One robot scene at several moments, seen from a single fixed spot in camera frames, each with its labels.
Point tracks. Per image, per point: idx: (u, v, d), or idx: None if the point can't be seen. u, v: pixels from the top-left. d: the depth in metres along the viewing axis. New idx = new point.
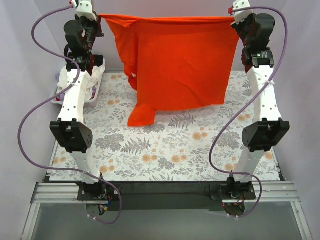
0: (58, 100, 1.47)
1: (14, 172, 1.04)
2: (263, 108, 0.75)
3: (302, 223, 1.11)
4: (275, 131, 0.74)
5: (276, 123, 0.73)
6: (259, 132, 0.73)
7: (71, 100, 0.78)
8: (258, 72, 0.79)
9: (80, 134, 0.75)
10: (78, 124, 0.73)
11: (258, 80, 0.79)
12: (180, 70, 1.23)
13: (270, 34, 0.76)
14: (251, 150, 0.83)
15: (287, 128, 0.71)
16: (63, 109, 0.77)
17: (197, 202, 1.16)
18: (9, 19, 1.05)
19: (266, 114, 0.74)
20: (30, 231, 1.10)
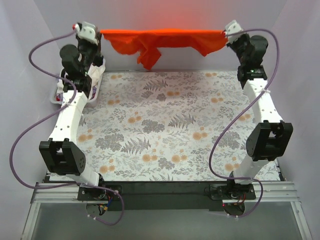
0: (58, 100, 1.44)
1: (14, 172, 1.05)
2: (263, 112, 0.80)
3: (302, 224, 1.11)
4: (279, 136, 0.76)
5: (279, 125, 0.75)
6: (264, 134, 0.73)
7: (64, 120, 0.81)
8: (254, 84, 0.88)
9: (71, 155, 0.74)
10: (69, 144, 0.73)
11: (255, 90, 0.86)
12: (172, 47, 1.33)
13: (263, 54, 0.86)
14: (255, 159, 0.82)
15: (292, 128, 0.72)
16: (56, 128, 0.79)
17: (197, 203, 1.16)
18: (9, 19, 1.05)
19: (267, 117, 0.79)
20: (30, 231, 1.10)
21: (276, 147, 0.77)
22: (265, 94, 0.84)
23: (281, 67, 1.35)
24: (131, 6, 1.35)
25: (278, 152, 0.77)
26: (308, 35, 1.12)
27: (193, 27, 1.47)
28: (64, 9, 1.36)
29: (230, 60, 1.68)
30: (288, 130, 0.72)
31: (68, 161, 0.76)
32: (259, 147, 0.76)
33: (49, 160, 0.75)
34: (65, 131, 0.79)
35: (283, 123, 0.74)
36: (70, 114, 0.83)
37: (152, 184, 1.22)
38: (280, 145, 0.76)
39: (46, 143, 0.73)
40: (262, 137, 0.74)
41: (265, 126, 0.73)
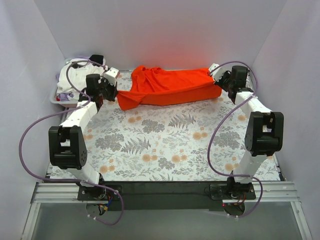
0: (58, 100, 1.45)
1: (14, 172, 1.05)
2: (254, 107, 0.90)
3: (302, 224, 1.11)
4: (273, 126, 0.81)
5: (271, 115, 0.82)
6: (257, 121, 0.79)
7: (75, 115, 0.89)
8: (244, 94, 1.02)
9: (77, 140, 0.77)
10: (78, 130, 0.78)
11: (244, 97, 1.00)
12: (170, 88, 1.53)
13: (245, 75, 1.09)
14: (254, 153, 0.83)
15: (282, 115, 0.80)
16: (67, 120, 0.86)
17: (197, 203, 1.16)
18: (8, 19, 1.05)
19: (259, 109, 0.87)
20: (30, 231, 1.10)
21: (273, 138, 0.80)
22: (253, 98, 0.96)
23: (280, 67, 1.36)
24: (131, 6, 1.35)
25: (277, 144, 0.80)
26: (307, 34, 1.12)
27: (193, 27, 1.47)
28: (65, 9, 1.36)
29: (229, 60, 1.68)
30: (278, 117, 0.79)
31: (72, 148, 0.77)
32: (257, 136, 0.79)
33: (54, 145, 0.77)
34: (74, 122, 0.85)
35: (273, 113, 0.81)
36: (81, 112, 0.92)
37: (152, 184, 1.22)
38: (276, 135, 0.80)
39: (57, 128, 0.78)
40: (258, 124, 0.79)
41: (258, 114, 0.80)
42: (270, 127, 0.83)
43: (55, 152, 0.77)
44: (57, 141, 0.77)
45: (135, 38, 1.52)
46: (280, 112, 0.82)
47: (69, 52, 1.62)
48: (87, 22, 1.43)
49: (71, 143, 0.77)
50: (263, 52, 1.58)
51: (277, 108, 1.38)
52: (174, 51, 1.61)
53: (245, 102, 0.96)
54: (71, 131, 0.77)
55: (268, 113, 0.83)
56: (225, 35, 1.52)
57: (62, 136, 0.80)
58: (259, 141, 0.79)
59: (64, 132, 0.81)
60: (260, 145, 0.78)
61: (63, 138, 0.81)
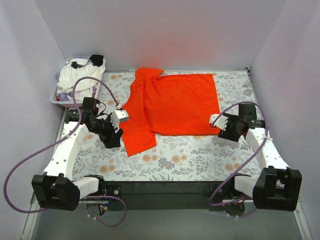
0: (58, 100, 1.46)
1: (14, 173, 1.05)
2: (268, 158, 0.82)
3: (302, 223, 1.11)
4: (288, 184, 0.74)
5: (287, 172, 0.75)
6: (269, 183, 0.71)
7: (61, 154, 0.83)
8: (255, 132, 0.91)
9: (63, 192, 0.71)
10: (62, 181, 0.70)
11: (256, 137, 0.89)
12: (177, 99, 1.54)
13: (254, 109, 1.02)
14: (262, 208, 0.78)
15: (300, 176, 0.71)
16: (52, 162, 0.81)
17: (197, 202, 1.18)
18: (8, 19, 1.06)
19: (271, 163, 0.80)
20: (30, 231, 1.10)
21: (286, 198, 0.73)
22: (268, 141, 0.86)
23: (281, 67, 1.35)
24: (131, 6, 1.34)
25: (289, 204, 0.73)
26: (308, 34, 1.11)
27: (193, 28, 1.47)
28: (64, 9, 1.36)
29: (229, 60, 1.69)
30: (296, 178, 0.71)
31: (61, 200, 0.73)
32: (268, 195, 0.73)
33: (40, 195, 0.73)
34: (60, 166, 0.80)
35: (290, 171, 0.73)
36: (68, 148, 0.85)
37: (153, 184, 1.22)
38: (290, 196, 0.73)
39: (42, 177, 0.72)
40: (271, 184, 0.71)
41: (271, 171, 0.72)
42: (284, 182, 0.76)
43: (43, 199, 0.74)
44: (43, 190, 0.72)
45: (135, 38, 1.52)
46: (298, 171, 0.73)
47: (69, 52, 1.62)
48: (87, 22, 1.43)
49: (59, 195, 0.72)
50: (263, 52, 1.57)
51: (278, 108, 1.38)
52: (174, 51, 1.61)
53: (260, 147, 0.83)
54: (56, 183, 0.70)
55: (283, 169, 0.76)
56: (225, 35, 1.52)
57: (49, 181, 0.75)
58: (269, 199, 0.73)
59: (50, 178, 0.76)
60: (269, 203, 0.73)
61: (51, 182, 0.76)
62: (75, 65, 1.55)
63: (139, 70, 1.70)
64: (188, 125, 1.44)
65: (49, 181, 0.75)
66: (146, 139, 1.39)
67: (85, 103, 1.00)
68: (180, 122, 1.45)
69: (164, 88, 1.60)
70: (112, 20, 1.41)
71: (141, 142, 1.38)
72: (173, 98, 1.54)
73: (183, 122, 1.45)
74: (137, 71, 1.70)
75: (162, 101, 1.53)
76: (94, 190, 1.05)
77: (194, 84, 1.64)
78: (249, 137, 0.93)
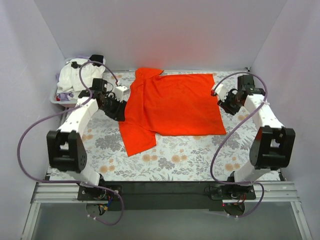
0: (58, 100, 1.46)
1: (14, 172, 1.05)
2: (264, 119, 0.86)
3: (302, 223, 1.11)
4: (283, 143, 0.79)
5: (281, 131, 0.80)
6: (266, 139, 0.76)
7: (74, 117, 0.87)
8: (254, 99, 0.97)
9: (75, 146, 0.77)
10: (75, 135, 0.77)
11: (255, 102, 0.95)
12: (176, 99, 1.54)
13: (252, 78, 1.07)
14: (258, 168, 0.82)
15: (295, 133, 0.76)
16: (66, 123, 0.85)
17: (197, 202, 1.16)
18: (9, 20, 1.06)
19: (268, 123, 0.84)
20: (30, 232, 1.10)
21: (280, 155, 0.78)
22: (265, 105, 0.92)
23: (281, 67, 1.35)
24: (131, 6, 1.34)
25: (283, 161, 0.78)
26: (308, 34, 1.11)
27: (193, 28, 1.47)
28: (64, 9, 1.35)
29: (229, 60, 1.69)
30: (290, 135, 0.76)
31: (71, 155, 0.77)
32: (263, 151, 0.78)
33: (51, 151, 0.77)
34: (72, 126, 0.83)
35: (284, 128, 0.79)
36: (80, 113, 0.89)
37: (153, 184, 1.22)
38: (284, 153, 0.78)
39: (54, 133, 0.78)
40: (266, 139, 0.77)
41: (267, 129, 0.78)
42: (279, 142, 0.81)
43: (54, 157, 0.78)
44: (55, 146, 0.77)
45: (135, 38, 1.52)
46: (292, 128, 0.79)
47: (69, 52, 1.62)
48: (87, 21, 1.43)
49: (70, 149, 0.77)
50: (263, 52, 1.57)
51: (277, 108, 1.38)
52: (174, 51, 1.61)
53: (257, 110, 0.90)
54: (69, 137, 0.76)
55: (279, 128, 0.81)
56: (225, 35, 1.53)
57: (60, 140, 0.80)
58: (264, 156, 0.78)
59: (62, 136, 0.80)
60: (265, 160, 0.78)
61: (62, 141, 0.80)
62: (75, 65, 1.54)
63: (139, 70, 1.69)
64: (188, 126, 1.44)
65: (60, 140, 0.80)
66: (146, 140, 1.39)
67: (94, 85, 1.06)
68: (180, 124, 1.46)
69: (164, 88, 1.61)
70: (112, 20, 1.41)
71: (141, 143, 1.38)
72: (172, 98, 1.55)
73: (183, 124, 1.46)
74: (137, 71, 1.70)
75: (162, 101, 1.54)
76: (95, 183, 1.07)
77: (194, 83, 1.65)
78: (249, 105, 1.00)
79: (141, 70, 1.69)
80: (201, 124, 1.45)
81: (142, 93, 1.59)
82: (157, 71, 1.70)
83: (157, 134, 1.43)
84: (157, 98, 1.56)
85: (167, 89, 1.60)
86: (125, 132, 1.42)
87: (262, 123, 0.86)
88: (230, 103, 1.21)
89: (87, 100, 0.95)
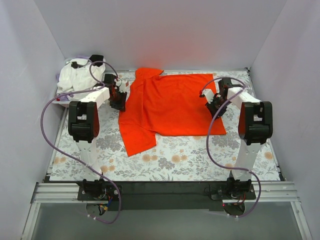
0: (58, 100, 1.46)
1: (14, 173, 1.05)
2: (246, 99, 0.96)
3: (302, 223, 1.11)
4: (263, 114, 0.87)
5: (261, 105, 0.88)
6: (249, 111, 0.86)
7: (92, 95, 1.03)
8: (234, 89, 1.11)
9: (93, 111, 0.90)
10: (93, 104, 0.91)
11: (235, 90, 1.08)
12: (176, 100, 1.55)
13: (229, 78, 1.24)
14: (248, 141, 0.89)
15: (271, 104, 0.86)
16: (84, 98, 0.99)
17: (197, 202, 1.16)
18: (9, 20, 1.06)
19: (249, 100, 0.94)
20: (30, 232, 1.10)
21: (264, 125, 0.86)
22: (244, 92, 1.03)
23: (281, 67, 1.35)
24: (130, 6, 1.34)
25: (268, 131, 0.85)
26: (308, 34, 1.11)
27: (192, 28, 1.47)
28: (64, 8, 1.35)
29: (229, 59, 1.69)
30: (267, 106, 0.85)
31: (87, 121, 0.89)
32: (249, 124, 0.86)
33: (71, 116, 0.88)
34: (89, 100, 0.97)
35: (263, 102, 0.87)
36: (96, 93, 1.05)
37: (152, 184, 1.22)
38: (267, 122, 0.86)
39: (75, 102, 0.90)
40: (248, 112, 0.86)
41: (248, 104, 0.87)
42: (261, 116, 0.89)
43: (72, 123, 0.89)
44: (75, 112, 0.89)
45: (135, 38, 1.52)
46: (269, 101, 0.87)
47: (69, 52, 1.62)
48: (87, 21, 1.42)
49: (87, 116, 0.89)
50: (263, 52, 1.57)
51: (277, 108, 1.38)
52: (174, 50, 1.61)
53: (237, 94, 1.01)
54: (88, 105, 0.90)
55: (258, 103, 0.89)
56: (225, 35, 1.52)
57: (79, 110, 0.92)
58: (251, 129, 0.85)
59: (80, 107, 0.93)
60: (252, 133, 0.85)
61: (80, 111, 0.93)
62: (75, 65, 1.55)
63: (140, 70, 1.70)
64: (188, 127, 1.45)
65: (79, 110, 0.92)
66: (146, 140, 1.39)
67: (106, 78, 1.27)
68: (180, 124, 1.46)
69: (163, 88, 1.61)
70: (112, 19, 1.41)
71: (141, 143, 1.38)
72: (172, 99, 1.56)
73: (183, 124, 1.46)
74: (136, 71, 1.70)
75: (162, 102, 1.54)
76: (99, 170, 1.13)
77: (193, 84, 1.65)
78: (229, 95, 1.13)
79: (142, 70, 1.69)
80: (202, 125, 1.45)
81: (143, 93, 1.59)
82: (158, 71, 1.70)
83: (157, 134, 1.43)
84: (156, 98, 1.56)
85: (167, 89, 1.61)
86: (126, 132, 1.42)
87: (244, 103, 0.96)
88: (215, 105, 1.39)
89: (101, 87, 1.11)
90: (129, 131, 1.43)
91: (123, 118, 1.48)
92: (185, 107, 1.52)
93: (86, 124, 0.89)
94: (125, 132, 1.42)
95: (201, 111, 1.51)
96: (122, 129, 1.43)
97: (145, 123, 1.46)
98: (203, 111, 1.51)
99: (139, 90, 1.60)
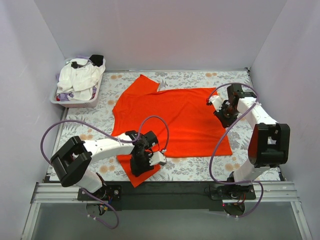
0: (58, 100, 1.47)
1: (14, 173, 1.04)
2: (258, 118, 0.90)
3: (302, 223, 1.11)
4: (279, 138, 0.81)
5: (276, 127, 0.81)
6: (262, 136, 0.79)
7: (104, 142, 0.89)
8: (246, 100, 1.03)
9: (77, 165, 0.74)
10: (85, 157, 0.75)
11: (247, 104, 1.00)
12: (176, 118, 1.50)
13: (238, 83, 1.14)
14: (258, 166, 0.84)
15: (289, 128, 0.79)
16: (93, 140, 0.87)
17: (197, 202, 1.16)
18: (9, 20, 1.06)
19: (263, 120, 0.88)
20: (30, 231, 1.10)
21: (278, 151, 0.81)
22: (257, 106, 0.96)
23: (281, 67, 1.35)
24: (131, 6, 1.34)
25: (282, 157, 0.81)
26: (308, 34, 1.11)
27: (193, 28, 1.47)
28: (64, 8, 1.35)
29: (229, 59, 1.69)
30: (285, 130, 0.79)
31: (68, 167, 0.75)
32: (261, 149, 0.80)
33: (63, 150, 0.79)
34: (95, 148, 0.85)
35: (279, 124, 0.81)
36: (112, 144, 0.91)
37: (152, 184, 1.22)
38: (282, 148, 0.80)
39: (78, 139, 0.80)
40: (261, 137, 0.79)
41: (262, 126, 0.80)
42: (275, 138, 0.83)
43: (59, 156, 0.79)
44: (68, 149, 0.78)
45: (135, 38, 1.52)
46: (286, 124, 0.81)
47: (69, 52, 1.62)
48: (87, 21, 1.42)
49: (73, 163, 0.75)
50: (263, 52, 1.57)
51: (278, 108, 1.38)
52: (174, 50, 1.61)
53: (249, 110, 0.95)
54: (82, 155, 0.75)
55: (273, 124, 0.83)
56: (225, 35, 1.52)
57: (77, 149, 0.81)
58: (263, 155, 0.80)
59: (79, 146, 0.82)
60: (264, 158, 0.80)
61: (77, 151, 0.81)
62: (75, 65, 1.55)
63: (137, 81, 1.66)
64: (191, 145, 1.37)
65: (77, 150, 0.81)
66: None
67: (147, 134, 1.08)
68: (182, 142, 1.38)
69: (162, 103, 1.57)
70: (112, 19, 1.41)
71: None
72: (172, 116, 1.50)
73: (185, 142, 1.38)
74: (135, 82, 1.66)
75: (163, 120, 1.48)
76: (91, 190, 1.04)
77: (193, 96, 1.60)
78: (241, 106, 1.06)
79: (137, 85, 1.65)
80: (204, 142, 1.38)
81: (140, 110, 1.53)
82: (154, 85, 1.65)
83: None
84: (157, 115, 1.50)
85: (166, 105, 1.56)
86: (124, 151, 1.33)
87: (256, 121, 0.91)
88: (224, 113, 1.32)
89: (126, 140, 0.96)
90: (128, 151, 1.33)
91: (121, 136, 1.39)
92: (186, 125, 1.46)
93: (64, 169, 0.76)
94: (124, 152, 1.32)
95: (204, 127, 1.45)
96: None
97: None
98: (206, 127, 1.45)
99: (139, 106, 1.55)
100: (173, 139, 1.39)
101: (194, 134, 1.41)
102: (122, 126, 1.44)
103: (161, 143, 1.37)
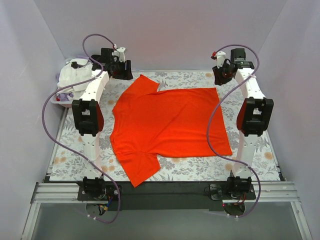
0: (58, 100, 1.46)
1: (14, 172, 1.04)
2: (250, 91, 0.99)
3: (302, 223, 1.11)
4: (264, 110, 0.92)
5: (263, 101, 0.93)
6: (249, 108, 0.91)
7: (92, 87, 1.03)
8: (243, 71, 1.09)
9: (96, 111, 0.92)
10: (95, 103, 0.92)
11: (243, 75, 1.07)
12: (175, 118, 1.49)
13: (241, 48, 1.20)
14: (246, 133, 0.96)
15: (273, 102, 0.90)
16: (85, 93, 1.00)
17: (197, 202, 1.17)
18: (9, 19, 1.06)
19: (253, 94, 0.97)
20: (30, 232, 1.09)
21: (261, 121, 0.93)
22: (252, 78, 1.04)
23: (281, 67, 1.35)
24: (131, 6, 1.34)
25: (264, 125, 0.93)
26: (308, 33, 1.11)
27: (193, 27, 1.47)
28: (64, 9, 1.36)
29: None
30: (269, 103, 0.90)
31: (92, 118, 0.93)
32: (247, 118, 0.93)
33: (76, 116, 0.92)
34: (90, 95, 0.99)
35: (265, 99, 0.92)
36: (96, 83, 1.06)
37: (153, 184, 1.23)
38: (264, 119, 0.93)
39: (78, 101, 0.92)
40: (248, 109, 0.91)
41: (250, 100, 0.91)
42: (261, 110, 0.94)
43: (78, 121, 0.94)
44: (78, 112, 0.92)
45: (135, 38, 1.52)
46: (272, 99, 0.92)
47: (69, 52, 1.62)
48: (87, 21, 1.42)
49: (91, 113, 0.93)
50: (263, 52, 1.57)
51: (277, 108, 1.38)
52: (174, 50, 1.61)
53: (244, 82, 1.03)
54: (91, 105, 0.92)
55: (261, 99, 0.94)
56: (225, 35, 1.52)
57: (82, 107, 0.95)
58: (248, 123, 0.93)
59: (83, 104, 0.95)
60: (249, 125, 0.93)
61: (83, 108, 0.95)
62: (75, 65, 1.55)
63: (137, 82, 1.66)
64: (191, 145, 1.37)
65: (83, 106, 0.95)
66: (148, 163, 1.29)
67: (102, 54, 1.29)
68: (182, 143, 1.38)
69: (161, 104, 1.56)
70: (112, 19, 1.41)
71: (142, 166, 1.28)
72: (171, 116, 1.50)
73: (185, 142, 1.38)
74: (135, 82, 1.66)
75: (162, 121, 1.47)
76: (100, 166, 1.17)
77: (192, 96, 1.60)
78: (237, 77, 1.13)
79: (137, 85, 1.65)
80: (204, 143, 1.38)
81: (140, 111, 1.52)
82: (154, 86, 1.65)
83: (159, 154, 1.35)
84: (156, 116, 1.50)
85: (165, 105, 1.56)
86: (123, 152, 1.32)
87: (248, 94, 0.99)
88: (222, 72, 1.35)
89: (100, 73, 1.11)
90: (128, 151, 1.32)
91: (120, 137, 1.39)
92: (186, 125, 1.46)
93: (90, 121, 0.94)
94: (124, 153, 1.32)
95: (203, 127, 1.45)
96: (119, 151, 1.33)
97: (146, 144, 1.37)
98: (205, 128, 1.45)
99: (138, 107, 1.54)
100: (173, 140, 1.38)
101: (194, 134, 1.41)
102: (122, 127, 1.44)
103: (161, 144, 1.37)
